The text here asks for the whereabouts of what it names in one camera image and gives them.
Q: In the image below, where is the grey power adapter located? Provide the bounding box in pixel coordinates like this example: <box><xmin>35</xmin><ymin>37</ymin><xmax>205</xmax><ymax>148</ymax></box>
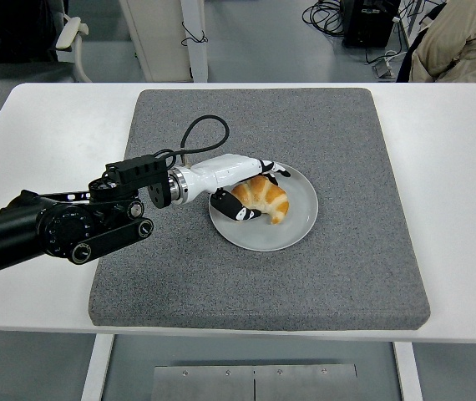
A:
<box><xmin>372</xmin><ymin>58</ymin><xmax>396</xmax><ymax>79</ymax></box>

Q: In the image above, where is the white cabinet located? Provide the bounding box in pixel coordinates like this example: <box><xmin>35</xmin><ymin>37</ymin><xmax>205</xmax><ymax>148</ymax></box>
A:
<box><xmin>119</xmin><ymin>0</ymin><xmax>193</xmax><ymax>83</ymax></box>

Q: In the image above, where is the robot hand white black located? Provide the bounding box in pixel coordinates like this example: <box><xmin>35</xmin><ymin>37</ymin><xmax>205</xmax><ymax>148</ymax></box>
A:
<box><xmin>182</xmin><ymin>153</ymin><xmax>292</xmax><ymax>223</ymax></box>

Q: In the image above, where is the white upright post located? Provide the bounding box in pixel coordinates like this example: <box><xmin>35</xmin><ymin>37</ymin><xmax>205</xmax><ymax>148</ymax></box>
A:
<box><xmin>180</xmin><ymin>0</ymin><xmax>209</xmax><ymax>83</ymax></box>

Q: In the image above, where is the black floor cable bundle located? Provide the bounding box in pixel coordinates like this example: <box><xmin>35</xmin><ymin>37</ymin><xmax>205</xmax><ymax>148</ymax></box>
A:
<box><xmin>301</xmin><ymin>0</ymin><xmax>347</xmax><ymax>39</ymax></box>

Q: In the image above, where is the grey speckled foam mat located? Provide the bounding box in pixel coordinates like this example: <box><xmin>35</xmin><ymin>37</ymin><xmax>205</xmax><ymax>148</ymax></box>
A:
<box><xmin>89</xmin><ymin>88</ymin><xmax>432</xmax><ymax>332</ymax></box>

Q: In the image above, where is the thin black hanging cable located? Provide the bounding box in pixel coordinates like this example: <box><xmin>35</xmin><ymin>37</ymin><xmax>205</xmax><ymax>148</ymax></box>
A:
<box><xmin>180</xmin><ymin>20</ymin><xmax>209</xmax><ymax>47</ymax></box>

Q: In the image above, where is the person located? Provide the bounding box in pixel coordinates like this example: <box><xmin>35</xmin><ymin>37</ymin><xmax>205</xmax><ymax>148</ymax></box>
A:
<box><xmin>408</xmin><ymin>0</ymin><xmax>476</xmax><ymax>84</ymax></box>

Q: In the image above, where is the grey metal plate with screws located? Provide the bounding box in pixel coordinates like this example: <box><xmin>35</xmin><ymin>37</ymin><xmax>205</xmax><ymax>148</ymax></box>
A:
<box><xmin>150</xmin><ymin>363</ymin><xmax>358</xmax><ymax>401</ymax></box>

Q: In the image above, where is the white table leg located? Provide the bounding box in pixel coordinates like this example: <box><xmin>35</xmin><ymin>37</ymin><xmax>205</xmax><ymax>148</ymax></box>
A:
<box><xmin>392</xmin><ymin>341</ymin><xmax>423</xmax><ymax>401</ymax></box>
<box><xmin>79</xmin><ymin>333</ymin><xmax>114</xmax><ymax>401</ymax></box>

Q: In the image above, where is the black computer case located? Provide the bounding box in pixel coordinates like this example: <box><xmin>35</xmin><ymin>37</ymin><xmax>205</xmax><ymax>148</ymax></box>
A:
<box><xmin>342</xmin><ymin>0</ymin><xmax>402</xmax><ymax>49</ymax></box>

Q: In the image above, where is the black chair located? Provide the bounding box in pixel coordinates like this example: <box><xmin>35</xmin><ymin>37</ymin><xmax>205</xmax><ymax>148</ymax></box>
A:
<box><xmin>396</xmin><ymin>31</ymin><xmax>431</xmax><ymax>84</ymax></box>

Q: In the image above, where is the pale grey round plate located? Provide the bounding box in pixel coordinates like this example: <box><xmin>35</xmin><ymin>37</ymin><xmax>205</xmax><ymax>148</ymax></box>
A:
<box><xmin>208</xmin><ymin>160</ymin><xmax>320</xmax><ymax>252</ymax></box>

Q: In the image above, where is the golden croissant bread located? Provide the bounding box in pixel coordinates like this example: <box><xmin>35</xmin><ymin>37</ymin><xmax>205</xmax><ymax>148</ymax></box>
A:
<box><xmin>230</xmin><ymin>175</ymin><xmax>291</xmax><ymax>226</ymax></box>

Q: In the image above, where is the office chair with white armrest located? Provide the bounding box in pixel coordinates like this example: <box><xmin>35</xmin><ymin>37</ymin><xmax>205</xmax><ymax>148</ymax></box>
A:
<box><xmin>0</xmin><ymin>0</ymin><xmax>93</xmax><ymax>84</ymax></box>

